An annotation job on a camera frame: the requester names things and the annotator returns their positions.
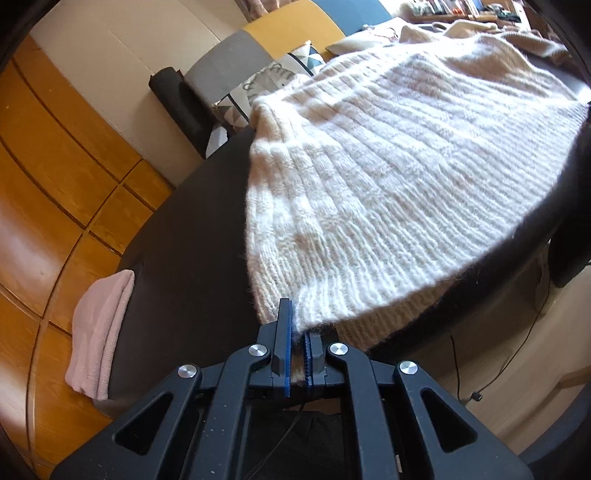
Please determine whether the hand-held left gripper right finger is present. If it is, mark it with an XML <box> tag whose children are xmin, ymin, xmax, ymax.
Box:
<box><xmin>301</xmin><ymin>330</ymin><xmax>532</xmax><ymax>480</ymax></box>

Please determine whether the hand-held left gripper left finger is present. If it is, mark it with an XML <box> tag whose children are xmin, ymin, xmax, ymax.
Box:
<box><xmin>51</xmin><ymin>298</ymin><xmax>295</xmax><ymax>480</ymax></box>

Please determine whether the cream knit sweater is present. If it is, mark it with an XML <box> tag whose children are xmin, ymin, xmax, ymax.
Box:
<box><xmin>245</xmin><ymin>28</ymin><xmax>589</xmax><ymax>352</ymax></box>

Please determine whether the pink folded garment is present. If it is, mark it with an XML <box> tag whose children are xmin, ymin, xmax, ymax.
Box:
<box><xmin>65</xmin><ymin>270</ymin><xmax>136</xmax><ymax>400</ymax></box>

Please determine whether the tiger print cushion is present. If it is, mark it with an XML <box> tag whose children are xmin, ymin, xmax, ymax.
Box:
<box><xmin>210</xmin><ymin>41</ymin><xmax>333</xmax><ymax>158</ymax></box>

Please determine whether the black rolled mat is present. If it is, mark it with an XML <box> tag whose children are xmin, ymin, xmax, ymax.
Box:
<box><xmin>148</xmin><ymin>67</ymin><xmax>218</xmax><ymax>160</ymax></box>

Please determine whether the wooden wardrobe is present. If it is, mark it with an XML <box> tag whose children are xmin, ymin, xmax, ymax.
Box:
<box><xmin>0</xmin><ymin>34</ymin><xmax>178</xmax><ymax>462</ymax></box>

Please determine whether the deer print cushion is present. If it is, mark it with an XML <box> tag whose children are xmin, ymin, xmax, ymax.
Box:
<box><xmin>325</xmin><ymin>21</ymin><xmax>416</xmax><ymax>58</ymax></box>

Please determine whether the grey yellow blue sofa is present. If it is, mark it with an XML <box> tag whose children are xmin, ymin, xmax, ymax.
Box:
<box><xmin>185</xmin><ymin>0</ymin><xmax>395</xmax><ymax>158</ymax></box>

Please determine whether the wooden desk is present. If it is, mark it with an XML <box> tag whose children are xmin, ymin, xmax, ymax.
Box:
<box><xmin>406</xmin><ymin>9</ymin><xmax>525</xmax><ymax>26</ymax></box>

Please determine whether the group of jars and bottles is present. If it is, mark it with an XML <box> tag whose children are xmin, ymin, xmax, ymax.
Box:
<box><xmin>411</xmin><ymin>0</ymin><xmax>485</xmax><ymax>17</ymax></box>

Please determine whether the beige sweater with ribbed cuff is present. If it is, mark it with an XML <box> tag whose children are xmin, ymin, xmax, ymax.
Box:
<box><xmin>401</xmin><ymin>17</ymin><xmax>574</xmax><ymax>71</ymax></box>

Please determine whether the black cable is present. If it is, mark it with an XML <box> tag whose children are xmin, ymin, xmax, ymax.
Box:
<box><xmin>450</xmin><ymin>277</ymin><xmax>555</xmax><ymax>403</ymax></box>

